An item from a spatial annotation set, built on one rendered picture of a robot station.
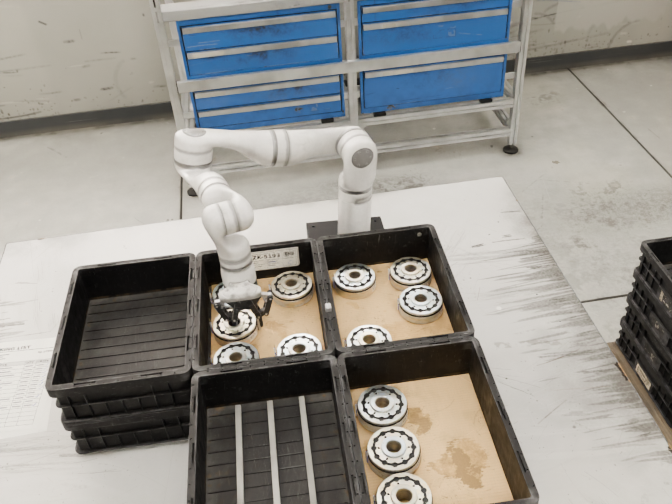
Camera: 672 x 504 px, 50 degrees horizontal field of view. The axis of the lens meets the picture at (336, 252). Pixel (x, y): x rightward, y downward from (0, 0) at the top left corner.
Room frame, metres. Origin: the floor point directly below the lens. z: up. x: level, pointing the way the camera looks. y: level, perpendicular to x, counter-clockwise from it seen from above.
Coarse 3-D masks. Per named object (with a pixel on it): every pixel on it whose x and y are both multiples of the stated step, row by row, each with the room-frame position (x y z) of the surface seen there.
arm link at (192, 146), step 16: (192, 128) 1.54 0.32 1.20; (176, 144) 1.49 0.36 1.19; (192, 144) 1.48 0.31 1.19; (208, 144) 1.49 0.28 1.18; (224, 144) 1.50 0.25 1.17; (240, 144) 1.51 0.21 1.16; (256, 144) 1.52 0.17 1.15; (272, 144) 1.53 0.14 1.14; (176, 160) 1.48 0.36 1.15; (192, 160) 1.47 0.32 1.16; (208, 160) 1.49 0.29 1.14; (256, 160) 1.52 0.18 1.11; (272, 160) 1.52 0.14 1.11
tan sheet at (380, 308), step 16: (384, 272) 1.39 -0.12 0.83; (432, 272) 1.38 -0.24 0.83; (384, 288) 1.33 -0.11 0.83; (336, 304) 1.29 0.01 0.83; (352, 304) 1.28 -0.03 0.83; (368, 304) 1.28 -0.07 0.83; (384, 304) 1.28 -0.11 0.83; (352, 320) 1.23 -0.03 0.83; (368, 320) 1.23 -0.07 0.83; (384, 320) 1.22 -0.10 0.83; (400, 320) 1.22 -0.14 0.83; (448, 320) 1.21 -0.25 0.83; (400, 336) 1.17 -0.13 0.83; (416, 336) 1.16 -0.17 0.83
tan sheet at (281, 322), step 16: (272, 304) 1.30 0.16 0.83; (304, 304) 1.30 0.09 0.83; (272, 320) 1.25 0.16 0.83; (288, 320) 1.24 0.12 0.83; (304, 320) 1.24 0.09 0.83; (320, 320) 1.24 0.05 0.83; (256, 336) 1.20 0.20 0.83; (272, 336) 1.19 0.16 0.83; (320, 336) 1.18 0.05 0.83; (272, 352) 1.14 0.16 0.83
